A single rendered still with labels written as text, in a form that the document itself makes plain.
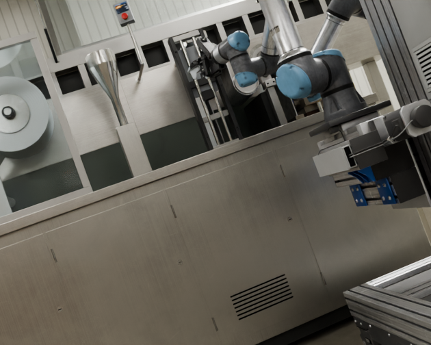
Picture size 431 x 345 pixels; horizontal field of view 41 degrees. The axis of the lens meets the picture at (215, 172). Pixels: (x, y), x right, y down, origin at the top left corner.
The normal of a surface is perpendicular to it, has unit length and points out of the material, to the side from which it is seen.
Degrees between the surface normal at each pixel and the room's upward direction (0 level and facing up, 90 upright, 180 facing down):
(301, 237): 90
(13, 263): 90
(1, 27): 90
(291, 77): 97
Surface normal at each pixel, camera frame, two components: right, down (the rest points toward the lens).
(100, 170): 0.18, -0.11
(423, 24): -0.93, 0.34
